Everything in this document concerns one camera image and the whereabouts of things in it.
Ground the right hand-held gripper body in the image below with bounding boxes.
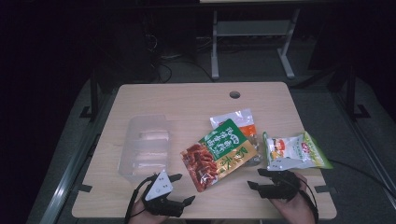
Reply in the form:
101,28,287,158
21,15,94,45
258,157,305,201

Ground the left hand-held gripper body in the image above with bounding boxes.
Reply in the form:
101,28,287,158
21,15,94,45
141,170,185,218

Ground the clear plastic container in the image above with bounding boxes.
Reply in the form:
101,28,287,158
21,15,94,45
118,114,172,183

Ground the green and red snack packet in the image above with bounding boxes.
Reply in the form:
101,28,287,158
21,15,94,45
179,118,259,193

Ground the white and orange snack packet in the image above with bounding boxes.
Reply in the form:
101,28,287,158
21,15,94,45
208,107,263,166

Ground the person's right hand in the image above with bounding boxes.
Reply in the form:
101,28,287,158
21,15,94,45
270,172,318,224

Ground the person's left hand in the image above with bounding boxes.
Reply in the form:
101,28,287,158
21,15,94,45
128,199,170,224

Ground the white and green snack packet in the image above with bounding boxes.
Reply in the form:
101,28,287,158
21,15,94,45
262,131,333,172

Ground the black metal stand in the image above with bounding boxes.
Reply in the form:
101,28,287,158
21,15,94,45
345,63,372,121
78,66,101,123

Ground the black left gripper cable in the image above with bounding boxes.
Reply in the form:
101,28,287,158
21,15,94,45
123,175,158,224

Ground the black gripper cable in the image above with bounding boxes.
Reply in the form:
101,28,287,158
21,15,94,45
298,176,320,224
123,175,158,224

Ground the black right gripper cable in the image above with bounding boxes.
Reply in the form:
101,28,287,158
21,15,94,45
298,176,320,224

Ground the black floor cable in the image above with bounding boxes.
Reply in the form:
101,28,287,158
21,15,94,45
326,158,396,200

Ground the grey metal floor rail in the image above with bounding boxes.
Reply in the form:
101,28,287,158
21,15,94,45
39,91,120,224

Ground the tangle of dark cables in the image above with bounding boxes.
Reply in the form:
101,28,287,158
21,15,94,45
146,31,217,84

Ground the white metal desk frame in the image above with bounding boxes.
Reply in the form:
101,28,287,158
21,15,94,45
210,7,302,80

